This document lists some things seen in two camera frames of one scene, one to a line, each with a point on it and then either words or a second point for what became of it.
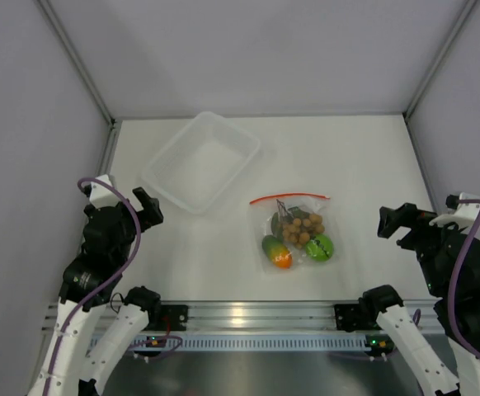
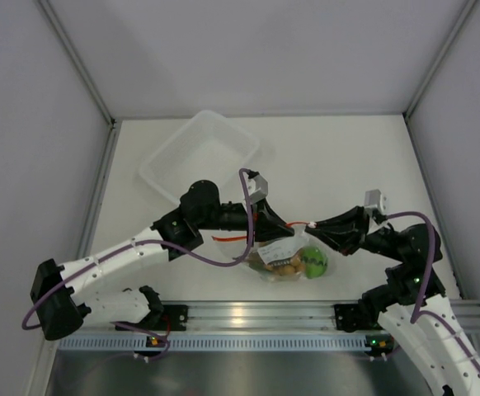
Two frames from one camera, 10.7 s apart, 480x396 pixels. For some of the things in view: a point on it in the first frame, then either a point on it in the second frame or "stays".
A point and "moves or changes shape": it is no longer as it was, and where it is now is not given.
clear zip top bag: (297, 233) moves or changes shape
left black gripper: (150, 214) → (269, 226)
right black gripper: (405, 214) → (356, 219)
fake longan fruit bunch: (294, 225) → (294, 266)
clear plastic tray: (200, 165) stays
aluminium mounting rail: (263, 316) stays
